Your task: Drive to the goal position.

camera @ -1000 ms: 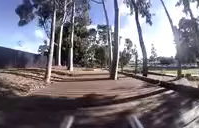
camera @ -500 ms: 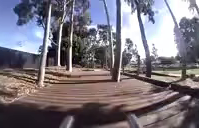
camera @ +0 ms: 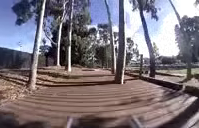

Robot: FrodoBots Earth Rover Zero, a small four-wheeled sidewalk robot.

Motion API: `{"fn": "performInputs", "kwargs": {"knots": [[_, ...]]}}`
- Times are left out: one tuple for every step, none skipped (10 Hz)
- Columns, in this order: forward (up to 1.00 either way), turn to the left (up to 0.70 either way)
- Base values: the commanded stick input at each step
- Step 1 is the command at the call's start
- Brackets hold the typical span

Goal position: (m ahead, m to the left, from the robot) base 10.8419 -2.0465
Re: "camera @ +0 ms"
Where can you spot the group of trees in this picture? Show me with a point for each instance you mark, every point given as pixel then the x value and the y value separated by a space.
pixel 121 43

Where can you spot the grey paved path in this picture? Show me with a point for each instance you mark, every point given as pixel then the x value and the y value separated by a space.
pixel 93 100

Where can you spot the robot's own part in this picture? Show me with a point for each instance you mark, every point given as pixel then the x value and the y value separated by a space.
pixel 69 122
pixel 136 122

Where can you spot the dark raised path kerb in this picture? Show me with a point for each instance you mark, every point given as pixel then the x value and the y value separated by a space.
pixel 163 83

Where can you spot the pale dirt ground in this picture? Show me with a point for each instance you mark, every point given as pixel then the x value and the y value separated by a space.
pixel 187 81

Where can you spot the leaf-strewn bare dirt ground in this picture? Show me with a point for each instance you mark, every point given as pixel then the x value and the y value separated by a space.
pixel 3 88

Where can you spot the wooden post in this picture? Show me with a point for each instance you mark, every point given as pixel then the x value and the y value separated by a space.
pixel 141 65

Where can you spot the dark long wall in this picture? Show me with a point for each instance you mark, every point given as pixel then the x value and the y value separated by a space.
pixel 7 58

